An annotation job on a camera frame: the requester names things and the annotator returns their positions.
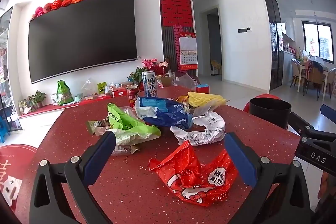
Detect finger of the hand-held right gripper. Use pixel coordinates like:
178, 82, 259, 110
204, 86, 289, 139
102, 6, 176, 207
320, 104, 336, 123
288, 112, 336, 140

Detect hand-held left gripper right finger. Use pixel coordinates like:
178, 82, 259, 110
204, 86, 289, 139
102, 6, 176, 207
224, 132, 311, 224

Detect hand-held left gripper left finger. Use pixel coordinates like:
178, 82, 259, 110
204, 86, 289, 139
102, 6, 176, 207
29, 131, 117, 224

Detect black round bin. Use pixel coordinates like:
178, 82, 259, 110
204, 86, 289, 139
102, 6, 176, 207
249, 97, 292, 131

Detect green blue stick packet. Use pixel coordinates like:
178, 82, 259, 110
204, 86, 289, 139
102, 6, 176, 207
87, 119, 111, 136

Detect red cartoon snack bag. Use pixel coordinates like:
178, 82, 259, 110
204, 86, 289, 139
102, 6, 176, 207
149, 140, 239, 207

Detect yellow foam fruit net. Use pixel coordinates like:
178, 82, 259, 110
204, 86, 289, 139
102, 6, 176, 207
187, 91, 228, 109

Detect person's right hand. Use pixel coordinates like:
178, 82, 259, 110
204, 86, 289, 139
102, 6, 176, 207
318, 172, 336, 211

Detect clear printed wrapper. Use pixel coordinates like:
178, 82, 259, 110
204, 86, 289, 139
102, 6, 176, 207
110, 144, 139, 157

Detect wooden back dining chair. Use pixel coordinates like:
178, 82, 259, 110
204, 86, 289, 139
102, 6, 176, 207
304, 59, 326, 99

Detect green plastic bag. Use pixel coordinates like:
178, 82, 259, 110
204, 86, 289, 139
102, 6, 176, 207
107, 103, 161, 146

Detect white crumpled printed wrapper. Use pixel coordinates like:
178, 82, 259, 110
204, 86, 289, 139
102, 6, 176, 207
170, 112, 226, 146

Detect white dining table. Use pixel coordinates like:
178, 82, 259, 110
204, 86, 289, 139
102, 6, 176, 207
298, 59, 336, 94

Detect beige dining chair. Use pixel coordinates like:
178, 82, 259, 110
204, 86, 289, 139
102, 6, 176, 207
290, 58, 302, 89

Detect red gift box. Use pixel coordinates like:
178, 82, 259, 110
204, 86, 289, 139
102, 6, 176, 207
111, 86, 130, 98

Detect short red can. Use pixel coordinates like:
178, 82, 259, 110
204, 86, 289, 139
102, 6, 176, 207
127, 86, 140, 108

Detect small clear plastic bag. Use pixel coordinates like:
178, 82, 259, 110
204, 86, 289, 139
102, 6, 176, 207
81, 78, 96, 96

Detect green standing snack bag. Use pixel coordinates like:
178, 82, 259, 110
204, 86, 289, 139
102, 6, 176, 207
57, 80, 75, 106

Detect dark framed window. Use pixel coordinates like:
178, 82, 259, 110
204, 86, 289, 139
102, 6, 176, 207
302, 21, 336, 63

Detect low white television bench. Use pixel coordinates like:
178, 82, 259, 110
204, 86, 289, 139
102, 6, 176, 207
19, 93, 132, 120

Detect blue plastic bag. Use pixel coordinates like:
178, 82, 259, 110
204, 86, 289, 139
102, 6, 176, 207
134, 96, 194, 130

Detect red box with blue lid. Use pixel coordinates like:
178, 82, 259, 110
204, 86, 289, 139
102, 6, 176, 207
196, 84, 210, 95

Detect black glass cabinet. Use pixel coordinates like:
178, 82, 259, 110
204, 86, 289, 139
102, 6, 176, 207
262, 0, 284, 91

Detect small potted plant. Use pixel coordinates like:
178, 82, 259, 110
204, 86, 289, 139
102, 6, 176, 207
27, 91, 47, 111

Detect tall blue white can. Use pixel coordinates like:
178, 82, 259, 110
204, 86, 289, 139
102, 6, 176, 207
142, 70, 157, 97

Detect green leafy potted plant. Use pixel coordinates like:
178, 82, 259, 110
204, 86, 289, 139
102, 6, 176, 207
128, 67, 147, 85

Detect large clear plastic bag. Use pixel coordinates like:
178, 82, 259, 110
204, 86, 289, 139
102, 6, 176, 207
174, 72, 200, 90

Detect blue plastic stool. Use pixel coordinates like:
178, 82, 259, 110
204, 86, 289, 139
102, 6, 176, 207
0, 116, 11, 144

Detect pink flower bouquet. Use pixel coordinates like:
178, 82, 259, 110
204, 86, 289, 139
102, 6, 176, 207
140, 57, 169, 70

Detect large black television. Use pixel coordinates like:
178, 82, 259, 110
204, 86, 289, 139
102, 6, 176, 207
28, 0, 138, 84

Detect red wall calendar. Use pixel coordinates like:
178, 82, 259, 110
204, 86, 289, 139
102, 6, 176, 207
175, 27, 198, 73

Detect red paper wall cutout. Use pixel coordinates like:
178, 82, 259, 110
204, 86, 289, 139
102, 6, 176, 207
161, 0, 193, 26

